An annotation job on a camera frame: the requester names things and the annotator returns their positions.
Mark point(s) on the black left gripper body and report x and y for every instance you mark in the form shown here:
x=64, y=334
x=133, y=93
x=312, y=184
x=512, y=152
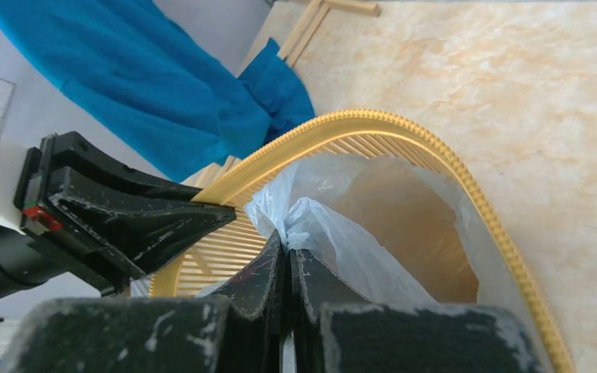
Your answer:
x=56, y=236

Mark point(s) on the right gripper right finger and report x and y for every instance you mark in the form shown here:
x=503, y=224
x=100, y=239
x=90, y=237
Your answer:
x=337, y=330

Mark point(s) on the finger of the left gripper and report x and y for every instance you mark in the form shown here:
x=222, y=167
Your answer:
x=140, y=235
x=74, y=151

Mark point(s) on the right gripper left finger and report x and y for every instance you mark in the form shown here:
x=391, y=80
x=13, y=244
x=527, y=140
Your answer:
x=149, y=329

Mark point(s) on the yellow mesh trash bin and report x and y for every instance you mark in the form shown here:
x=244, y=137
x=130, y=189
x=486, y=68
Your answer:
x=388, y=206

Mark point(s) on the light blue trash bag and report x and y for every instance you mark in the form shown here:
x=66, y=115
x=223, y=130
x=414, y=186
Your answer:
x=370, y=265

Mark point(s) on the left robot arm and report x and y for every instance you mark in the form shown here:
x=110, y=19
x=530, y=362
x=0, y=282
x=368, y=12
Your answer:
x=21, y=266

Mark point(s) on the blue t-shirt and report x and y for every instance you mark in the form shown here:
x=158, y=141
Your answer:
x=148, y=82

